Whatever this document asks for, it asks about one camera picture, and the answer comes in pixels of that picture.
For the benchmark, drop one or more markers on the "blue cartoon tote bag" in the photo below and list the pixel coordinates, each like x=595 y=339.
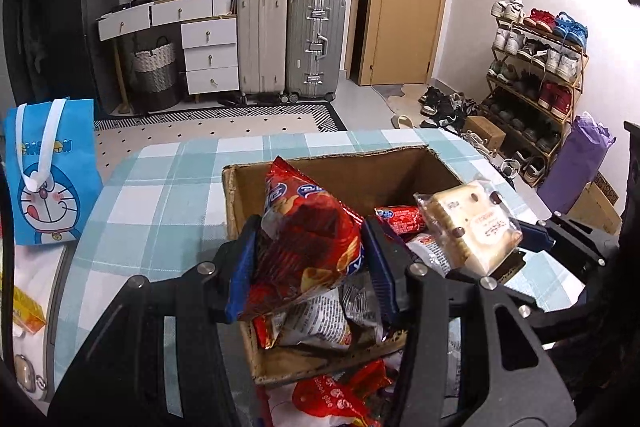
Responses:
x=50 y=202

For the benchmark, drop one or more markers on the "wooden shoe rack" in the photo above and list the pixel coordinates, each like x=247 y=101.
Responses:
x=530 y=106

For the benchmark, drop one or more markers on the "wicker basket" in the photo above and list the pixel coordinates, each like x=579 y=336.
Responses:
x=155 y=77

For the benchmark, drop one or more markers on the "white side table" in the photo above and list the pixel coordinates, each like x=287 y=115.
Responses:
x=35 y=272

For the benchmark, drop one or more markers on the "grey refrigerator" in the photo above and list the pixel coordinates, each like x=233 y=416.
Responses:
x=85 y=32

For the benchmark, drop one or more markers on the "beige suitcase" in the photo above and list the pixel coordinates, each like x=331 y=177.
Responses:
x=261 y=42

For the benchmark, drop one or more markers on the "small cardboard box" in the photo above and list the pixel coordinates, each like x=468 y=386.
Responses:
x=485 y=132

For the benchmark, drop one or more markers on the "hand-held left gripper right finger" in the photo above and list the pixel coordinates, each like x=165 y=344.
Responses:
x=382 y=272

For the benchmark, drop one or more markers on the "brown cardboard box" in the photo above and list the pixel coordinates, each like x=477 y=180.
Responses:
x=360 y=172

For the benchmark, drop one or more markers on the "pile of floor shoes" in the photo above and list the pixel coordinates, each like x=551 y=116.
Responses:
x=445 y=107

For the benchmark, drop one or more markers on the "narrow red snack packet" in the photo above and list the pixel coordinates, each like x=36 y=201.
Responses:
x=265 y=332

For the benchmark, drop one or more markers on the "earbuds case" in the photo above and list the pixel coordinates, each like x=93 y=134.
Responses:
x=27 y=372

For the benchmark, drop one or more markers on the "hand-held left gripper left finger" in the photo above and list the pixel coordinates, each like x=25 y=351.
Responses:
x=242 y=267

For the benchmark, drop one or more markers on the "small red blue snack packet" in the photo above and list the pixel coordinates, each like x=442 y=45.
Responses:
x=400 y=219

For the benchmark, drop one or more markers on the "clear bread packet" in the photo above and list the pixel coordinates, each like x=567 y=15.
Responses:
x=470 y=222

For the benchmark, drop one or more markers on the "white vanity desk with drawers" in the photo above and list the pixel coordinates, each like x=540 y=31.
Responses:
x=210 y=57

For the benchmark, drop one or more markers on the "shoe rack with shoes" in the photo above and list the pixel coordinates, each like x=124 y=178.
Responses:
x=557 y=97

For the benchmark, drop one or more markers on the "small silver snack packet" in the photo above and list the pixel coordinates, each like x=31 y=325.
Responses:
x=360 y=307

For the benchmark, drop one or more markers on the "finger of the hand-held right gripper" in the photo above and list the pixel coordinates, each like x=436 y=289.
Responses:
x=537 y=237
x=512 y=267

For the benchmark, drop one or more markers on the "grey door mat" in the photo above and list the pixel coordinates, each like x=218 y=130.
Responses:
x=400 y=91

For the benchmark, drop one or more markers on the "flat brown printed box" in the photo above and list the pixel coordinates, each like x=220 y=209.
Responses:
x=597 y=207

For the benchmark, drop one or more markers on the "patterned rug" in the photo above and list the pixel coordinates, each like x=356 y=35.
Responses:
x=200 y=127

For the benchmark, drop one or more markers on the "silver suitcase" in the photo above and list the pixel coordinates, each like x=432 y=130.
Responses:
x=315 y=47

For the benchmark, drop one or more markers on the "beige slipper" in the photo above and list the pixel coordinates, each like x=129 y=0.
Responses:
x=402 y=122

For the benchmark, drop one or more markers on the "purple bag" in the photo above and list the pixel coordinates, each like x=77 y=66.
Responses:
x=575 y=162

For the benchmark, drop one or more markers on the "red chips bag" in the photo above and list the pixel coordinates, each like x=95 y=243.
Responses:
x=300 y=232

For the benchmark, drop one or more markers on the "yellow carton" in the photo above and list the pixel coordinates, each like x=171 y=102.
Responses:
x=25 y=309

